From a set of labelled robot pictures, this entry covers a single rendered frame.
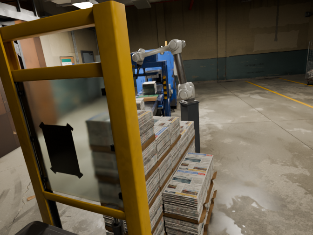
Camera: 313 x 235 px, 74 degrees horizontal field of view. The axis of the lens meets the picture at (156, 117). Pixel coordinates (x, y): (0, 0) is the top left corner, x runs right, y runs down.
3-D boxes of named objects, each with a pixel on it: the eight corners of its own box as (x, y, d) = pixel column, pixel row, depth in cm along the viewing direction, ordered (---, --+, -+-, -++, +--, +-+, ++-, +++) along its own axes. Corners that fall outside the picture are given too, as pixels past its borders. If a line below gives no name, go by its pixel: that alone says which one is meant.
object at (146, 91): (155, 94, 491) (154, 83, 484) (143, 95, 495) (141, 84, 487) (157, 91, 527) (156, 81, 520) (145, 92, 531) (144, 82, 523)
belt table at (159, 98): (160, 105, 422) (160, 100, 419) (129, 107, 430) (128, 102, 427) (163, 98, 489) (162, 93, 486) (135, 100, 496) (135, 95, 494)
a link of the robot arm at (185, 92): (193, 97, 279) (190, 100, 260) (182, 99, 286) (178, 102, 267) (181, 37, 263) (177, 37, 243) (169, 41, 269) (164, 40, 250)
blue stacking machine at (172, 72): (180, 108, 658) (175, 39, 600) (139, 111, 673) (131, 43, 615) (179, 99, 801) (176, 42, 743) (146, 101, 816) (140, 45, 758)
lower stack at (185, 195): (214, 202, 239) (214, 154, 222) (200, 261, 173) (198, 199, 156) (189, 196, 251) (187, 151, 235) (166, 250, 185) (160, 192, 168)
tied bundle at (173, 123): (181, 138, 213) (180, 116, 207) (172, 150, 188) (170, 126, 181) (147, 135, 229) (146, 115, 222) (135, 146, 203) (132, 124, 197)
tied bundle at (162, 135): (172, 150, 188) (170, 126, 181) (159, 166, 162) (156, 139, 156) (135, 146, 204) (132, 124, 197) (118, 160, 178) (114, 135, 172)
